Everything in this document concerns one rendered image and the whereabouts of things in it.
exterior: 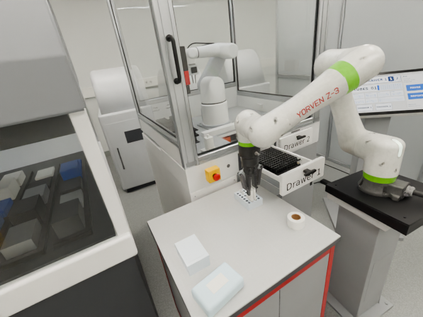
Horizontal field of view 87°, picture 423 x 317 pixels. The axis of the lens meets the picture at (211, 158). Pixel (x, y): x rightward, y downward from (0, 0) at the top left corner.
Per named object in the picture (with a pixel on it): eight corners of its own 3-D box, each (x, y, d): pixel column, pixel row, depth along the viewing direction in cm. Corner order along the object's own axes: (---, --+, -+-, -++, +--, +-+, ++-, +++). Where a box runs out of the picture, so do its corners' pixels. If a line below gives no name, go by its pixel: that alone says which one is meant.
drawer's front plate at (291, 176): (323, 175, 115) (325, 156, 110) (282, 197, 103) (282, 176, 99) (320, 174, 116) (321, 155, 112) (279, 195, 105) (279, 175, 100)
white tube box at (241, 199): (262, 204, 109) (262, 197, 108) (248, 211, 106) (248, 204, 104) (247, 192, 119) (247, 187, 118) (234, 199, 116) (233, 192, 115)
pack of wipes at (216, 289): (225, 268, 80) (224, 259, 78) (245, 286, 73) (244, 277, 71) (191, 297, 72) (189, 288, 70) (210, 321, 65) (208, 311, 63)
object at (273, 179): (318, 172, 115) (319, 162, 113) (281, 190, 105) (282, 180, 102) (265, 150, 148) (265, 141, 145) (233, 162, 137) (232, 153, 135)
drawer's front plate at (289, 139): (311, 142, 154) (313, 127, 149) (281, 155, 142) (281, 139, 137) (310, 141, 155) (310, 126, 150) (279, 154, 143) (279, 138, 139)
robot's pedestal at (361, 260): (393, 306, 130) (432, 200, 97) (357, 334, 120) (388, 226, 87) (345, 267, 155) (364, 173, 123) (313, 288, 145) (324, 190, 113)
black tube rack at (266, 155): (300, 169, 120) (301, 158, 117) (276, 180, 113) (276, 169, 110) (270, 156, 138) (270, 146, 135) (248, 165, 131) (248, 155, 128)
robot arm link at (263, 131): (327, 94, 86) (318, 68, 81) (350, 99, 76) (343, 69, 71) (250, 147, 87) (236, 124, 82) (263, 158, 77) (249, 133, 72)
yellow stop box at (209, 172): (221, 179, 120) (220, 168, 117) (210, 184, 117) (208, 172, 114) (217, 176, 124) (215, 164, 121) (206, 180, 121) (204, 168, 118)
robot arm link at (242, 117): (253, 105, 94) (229, 109, 92) (268, 111, 83) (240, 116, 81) (255, 136, 100) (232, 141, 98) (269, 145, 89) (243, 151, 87)
